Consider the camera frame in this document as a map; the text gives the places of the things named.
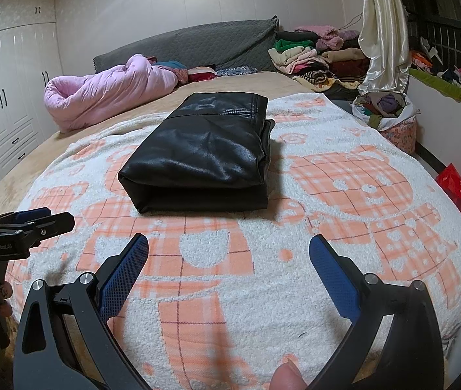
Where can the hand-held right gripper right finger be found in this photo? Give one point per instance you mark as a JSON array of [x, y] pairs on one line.
[[332, 276]]

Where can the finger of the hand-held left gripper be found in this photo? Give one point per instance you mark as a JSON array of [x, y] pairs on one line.
[[57, 221], [31, 214]]

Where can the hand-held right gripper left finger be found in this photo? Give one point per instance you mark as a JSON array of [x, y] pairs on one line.
[[127, 268]]

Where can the black leather jacket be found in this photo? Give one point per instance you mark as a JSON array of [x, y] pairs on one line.
[[202, 150]]

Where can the floral basket of clothes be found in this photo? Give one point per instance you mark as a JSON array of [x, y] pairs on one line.
[[397, 134]]

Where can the teal and red clothes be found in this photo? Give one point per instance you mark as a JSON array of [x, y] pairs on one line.
[[185, 72]]

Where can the pile of folded clothes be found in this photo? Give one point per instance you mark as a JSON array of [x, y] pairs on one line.
[[311, 57]]

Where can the person's left hand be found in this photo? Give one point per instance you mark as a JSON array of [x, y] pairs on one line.
[[5, 292]]

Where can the person's right hand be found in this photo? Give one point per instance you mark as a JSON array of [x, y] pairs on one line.
[[289, 378]]

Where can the white orange bear-print blanket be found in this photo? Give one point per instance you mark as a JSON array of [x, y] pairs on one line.
[[336, 252]]

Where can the white wardrobe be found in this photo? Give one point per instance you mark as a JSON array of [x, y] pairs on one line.
[[15, 85]]

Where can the pink quilt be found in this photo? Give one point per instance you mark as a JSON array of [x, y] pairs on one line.
[[104, 93]]

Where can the red packet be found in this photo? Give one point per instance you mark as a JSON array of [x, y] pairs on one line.
[[456, 187]]

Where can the tan bed sheet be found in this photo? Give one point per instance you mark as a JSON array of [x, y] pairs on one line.
[[234, 83]]

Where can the grey quilted headboard cover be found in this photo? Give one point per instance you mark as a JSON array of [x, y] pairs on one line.
[[198, 46]]

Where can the blue patterned cloth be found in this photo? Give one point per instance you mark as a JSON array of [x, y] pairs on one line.
[[236, 71]]

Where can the cream satin curtain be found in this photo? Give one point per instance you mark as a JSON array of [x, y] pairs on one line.
[[381, 36]]

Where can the black window railing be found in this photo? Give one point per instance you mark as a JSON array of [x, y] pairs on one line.
[[450, 36]]

